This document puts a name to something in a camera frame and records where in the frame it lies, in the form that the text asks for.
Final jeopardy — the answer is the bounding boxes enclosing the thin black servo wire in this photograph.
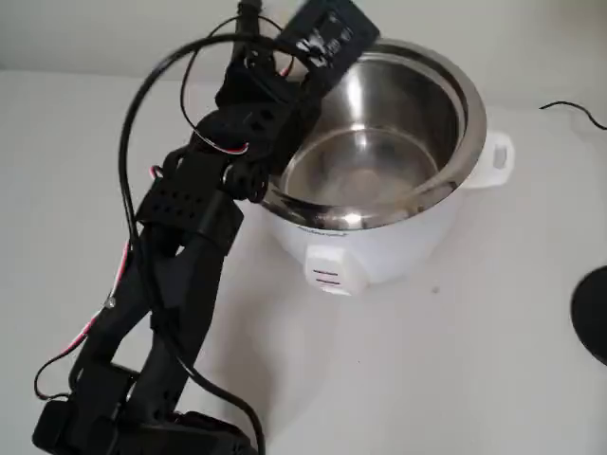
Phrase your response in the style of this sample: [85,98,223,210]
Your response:
[181,12,252,143]

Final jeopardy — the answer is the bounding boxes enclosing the black round disc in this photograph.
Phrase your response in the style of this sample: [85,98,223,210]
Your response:
[571,264,607,366]

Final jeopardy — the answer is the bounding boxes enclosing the thin black table cable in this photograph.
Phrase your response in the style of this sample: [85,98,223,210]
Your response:
[539,100,607,131]

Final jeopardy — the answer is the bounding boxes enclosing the white electric rice cooker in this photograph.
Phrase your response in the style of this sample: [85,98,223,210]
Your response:
[258,37,516,298]

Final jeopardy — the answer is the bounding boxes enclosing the black wrist camera board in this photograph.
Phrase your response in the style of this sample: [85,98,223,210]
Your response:
[276,0,382,91]

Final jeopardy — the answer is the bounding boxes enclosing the stainless steel inner pot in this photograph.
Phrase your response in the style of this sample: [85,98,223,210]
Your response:
[279,45,469,225]

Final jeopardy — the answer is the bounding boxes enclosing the red white servo wires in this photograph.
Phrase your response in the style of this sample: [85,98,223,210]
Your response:
[35,136,250,400]

